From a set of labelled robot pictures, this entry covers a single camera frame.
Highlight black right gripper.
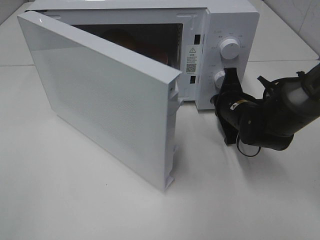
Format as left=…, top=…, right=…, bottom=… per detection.
left=214, top=67, right=255, bottom=145

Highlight white timer knob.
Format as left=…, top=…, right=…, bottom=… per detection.
left=213, top=70, right=225, bottom=89

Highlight pink round plate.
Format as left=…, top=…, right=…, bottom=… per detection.
left=156, top=51, right=169, bottom=65

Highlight white microwave door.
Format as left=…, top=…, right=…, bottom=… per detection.
left=17, top=11, right=181, bottom=191

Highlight burger with brown bun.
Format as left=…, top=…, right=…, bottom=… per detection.
left=101, top=29, right=137, bottom=51

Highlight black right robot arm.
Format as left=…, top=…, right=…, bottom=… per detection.
left=210, top=65, right=320, bottom=151

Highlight upper white power knob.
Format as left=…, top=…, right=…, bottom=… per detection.
left=219, top=37, right=241, bottom=60

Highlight white microwave oven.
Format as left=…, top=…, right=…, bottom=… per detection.
left=18, top=0, right=260, bottom=110

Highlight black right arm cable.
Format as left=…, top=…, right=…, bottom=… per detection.
left=234, top=129, right=262, bottom=158

